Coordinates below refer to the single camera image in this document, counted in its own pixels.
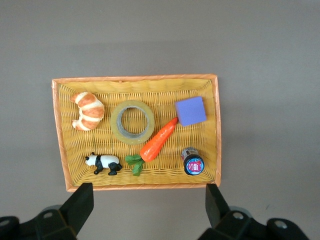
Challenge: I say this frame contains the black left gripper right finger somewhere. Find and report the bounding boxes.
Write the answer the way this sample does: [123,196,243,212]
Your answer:
[198,183,311,240]

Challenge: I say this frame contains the toy panda figurine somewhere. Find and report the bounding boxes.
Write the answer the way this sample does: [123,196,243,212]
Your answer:
[84,151,123,176]

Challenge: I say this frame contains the toy croissant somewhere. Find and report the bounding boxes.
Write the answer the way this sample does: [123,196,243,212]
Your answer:
[69,91,105,132]

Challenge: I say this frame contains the small jar with blue lid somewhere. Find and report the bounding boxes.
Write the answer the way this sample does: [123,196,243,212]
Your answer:
[180,146,206,176]

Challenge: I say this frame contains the yellow packing tape roll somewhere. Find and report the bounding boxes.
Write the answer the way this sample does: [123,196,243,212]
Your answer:
[109,99,156,146]

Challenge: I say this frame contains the toy carrot with green leaves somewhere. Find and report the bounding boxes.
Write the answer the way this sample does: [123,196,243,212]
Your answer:
[124,116,179,177]

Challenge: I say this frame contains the purple foam cube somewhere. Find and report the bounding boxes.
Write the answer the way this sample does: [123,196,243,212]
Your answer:
[174,95,208,127]

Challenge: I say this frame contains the yellow wicker basket orange rim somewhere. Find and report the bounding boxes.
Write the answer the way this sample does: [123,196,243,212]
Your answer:
[51,73,223,193]

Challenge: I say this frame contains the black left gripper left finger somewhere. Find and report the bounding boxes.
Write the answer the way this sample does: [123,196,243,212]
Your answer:
[0,182,95,240]

